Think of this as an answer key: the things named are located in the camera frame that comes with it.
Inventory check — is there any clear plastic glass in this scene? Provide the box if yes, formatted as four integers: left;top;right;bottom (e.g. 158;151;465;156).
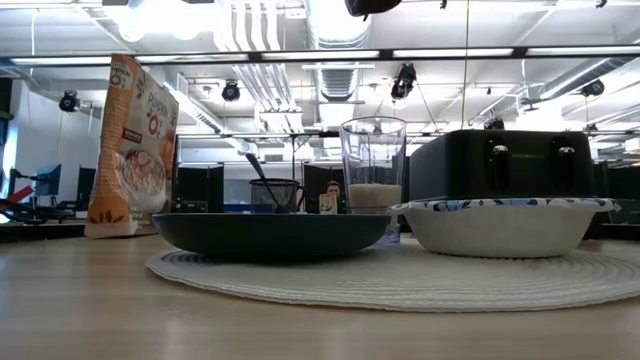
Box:
339;116;408;246

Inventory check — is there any dark teal plate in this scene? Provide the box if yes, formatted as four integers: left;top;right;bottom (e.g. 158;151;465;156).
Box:
151;212;392;264

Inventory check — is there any blue patterned paper bowl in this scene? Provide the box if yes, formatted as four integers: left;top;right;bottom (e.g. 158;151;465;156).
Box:
387;196;621;259

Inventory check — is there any Pumpkin O's cereal bag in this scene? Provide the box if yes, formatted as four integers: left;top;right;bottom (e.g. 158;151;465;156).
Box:
83;53;180;240

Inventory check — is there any person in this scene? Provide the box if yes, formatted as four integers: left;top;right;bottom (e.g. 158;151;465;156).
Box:
324;180;347;215

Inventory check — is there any black four-slot toaster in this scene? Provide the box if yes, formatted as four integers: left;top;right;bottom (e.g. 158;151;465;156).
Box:
408;128;599;202

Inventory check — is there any white round woven placemat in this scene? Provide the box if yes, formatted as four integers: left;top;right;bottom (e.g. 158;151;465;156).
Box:
144;234;640;314

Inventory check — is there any blue monitor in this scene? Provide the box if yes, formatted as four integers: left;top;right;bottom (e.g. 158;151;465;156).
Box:
32;163;62;197

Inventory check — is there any silver ceiling duct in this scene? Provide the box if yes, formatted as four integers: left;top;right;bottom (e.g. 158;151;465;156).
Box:
304;0;375;101

